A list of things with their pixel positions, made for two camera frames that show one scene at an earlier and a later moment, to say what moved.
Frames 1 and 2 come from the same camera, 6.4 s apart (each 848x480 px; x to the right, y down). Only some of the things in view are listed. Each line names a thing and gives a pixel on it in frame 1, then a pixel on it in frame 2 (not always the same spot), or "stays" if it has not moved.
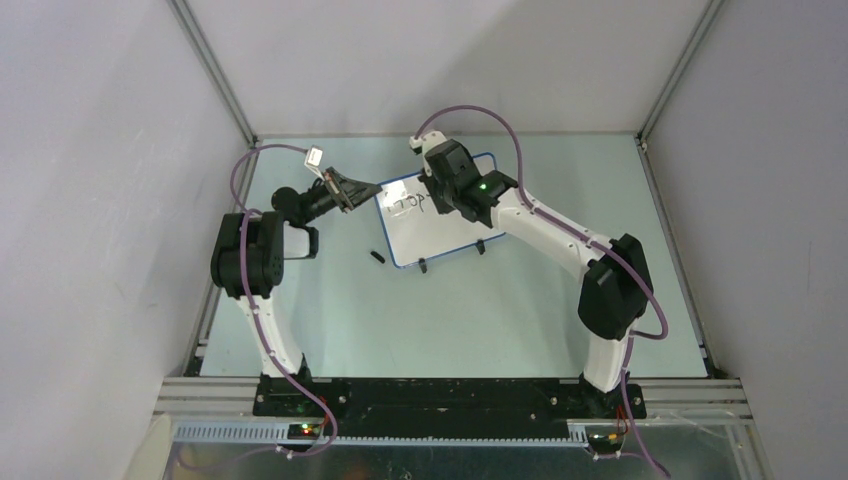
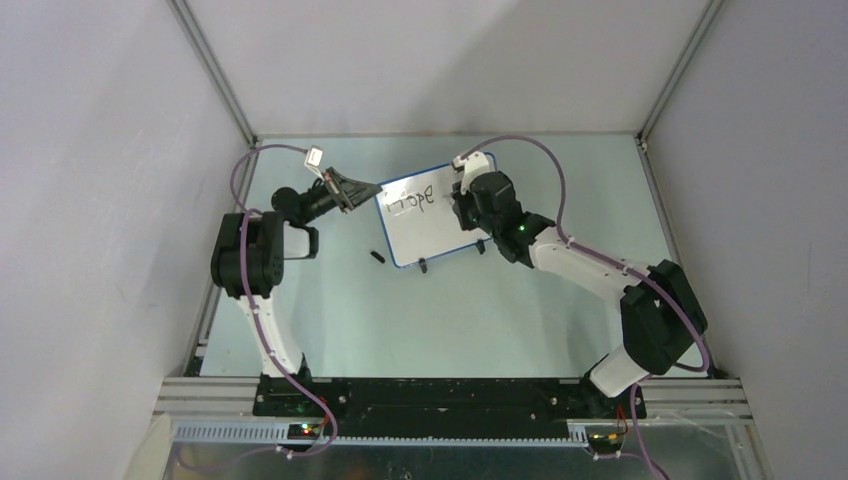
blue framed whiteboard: [415, 229] stays
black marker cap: [377, 256] stays
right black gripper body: [442, 194] -> [471, 218]
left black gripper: [358, 193] stays
